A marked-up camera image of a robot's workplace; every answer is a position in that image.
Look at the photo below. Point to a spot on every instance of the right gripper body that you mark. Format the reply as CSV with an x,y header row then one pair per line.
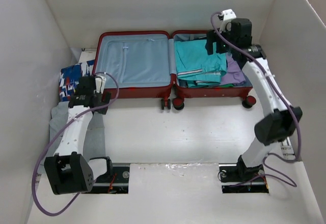
x,y
223,44

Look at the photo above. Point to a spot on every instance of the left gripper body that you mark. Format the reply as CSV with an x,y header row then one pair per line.
x,y
99,96

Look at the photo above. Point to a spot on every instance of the purple t-shirt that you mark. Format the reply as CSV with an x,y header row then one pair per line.
x,y
234,75

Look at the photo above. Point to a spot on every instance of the teal shorts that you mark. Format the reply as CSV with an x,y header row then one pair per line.
x,y
195,67

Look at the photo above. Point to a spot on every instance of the blue white patterned garment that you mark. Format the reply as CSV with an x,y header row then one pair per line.
x,y
69,78

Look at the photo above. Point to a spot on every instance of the green t-shirt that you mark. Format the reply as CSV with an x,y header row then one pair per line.
x,y
227,86

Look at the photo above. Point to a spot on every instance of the red suitcase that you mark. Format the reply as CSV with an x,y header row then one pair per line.
x,y
142,65

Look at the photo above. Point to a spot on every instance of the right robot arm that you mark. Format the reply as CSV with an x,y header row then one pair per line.
x,y
243,39

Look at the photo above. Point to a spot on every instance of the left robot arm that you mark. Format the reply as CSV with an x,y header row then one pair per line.
x,y
67,170

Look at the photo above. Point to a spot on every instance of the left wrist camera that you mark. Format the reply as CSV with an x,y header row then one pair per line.
x,y
100,80

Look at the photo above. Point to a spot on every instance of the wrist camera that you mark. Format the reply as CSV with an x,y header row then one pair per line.
x,y
225,17
100,80

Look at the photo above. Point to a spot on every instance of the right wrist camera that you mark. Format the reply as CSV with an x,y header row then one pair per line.
x,y
225,17

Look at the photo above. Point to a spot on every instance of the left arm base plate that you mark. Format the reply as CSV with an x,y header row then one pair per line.
x,y
116,183

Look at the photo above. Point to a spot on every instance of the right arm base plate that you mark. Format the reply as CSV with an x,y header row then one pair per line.
x,y
233,182

